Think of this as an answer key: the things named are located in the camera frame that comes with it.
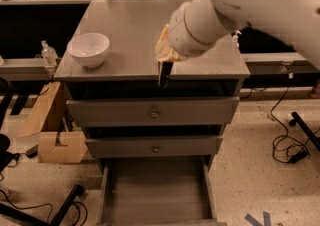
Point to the small white pump bottle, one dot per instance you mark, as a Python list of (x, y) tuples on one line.
[(235, 38)]

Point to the clear sanitizer bottle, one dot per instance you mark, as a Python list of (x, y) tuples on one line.
[(48, 54)]

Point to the grey drawer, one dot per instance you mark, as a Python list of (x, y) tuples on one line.
[(154, 147), (152, 112), (157, 191)]

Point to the grey drawer cabinet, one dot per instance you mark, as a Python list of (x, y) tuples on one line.
[(130, 70)]

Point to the grey top drawer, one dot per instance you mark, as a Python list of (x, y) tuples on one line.
[(152, 112)]

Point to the grey middle drawer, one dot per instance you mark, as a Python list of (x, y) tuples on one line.
[(154, 147)]

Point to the black chair base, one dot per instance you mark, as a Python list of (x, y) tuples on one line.
[(6, 92)]

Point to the orange bottle on floor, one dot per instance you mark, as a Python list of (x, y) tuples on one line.
[(315, 91)]

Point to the white ceramic bowl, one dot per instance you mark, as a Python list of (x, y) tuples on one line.
[(89, 50)]

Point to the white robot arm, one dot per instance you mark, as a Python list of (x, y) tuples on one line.
[(196, 26)]

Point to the black stand leg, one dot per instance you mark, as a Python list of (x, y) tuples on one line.
[(296, 119), (76, 191)]

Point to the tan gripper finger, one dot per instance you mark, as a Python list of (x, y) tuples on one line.
[(162, 47), (170, 55)]

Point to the black stand leg right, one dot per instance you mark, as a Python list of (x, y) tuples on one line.
[(296, 119)]

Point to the cardboard box piece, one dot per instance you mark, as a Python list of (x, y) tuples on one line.
[(61, 147)]

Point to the grey bottom drawer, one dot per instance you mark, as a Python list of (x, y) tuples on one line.
[(157, 191)]

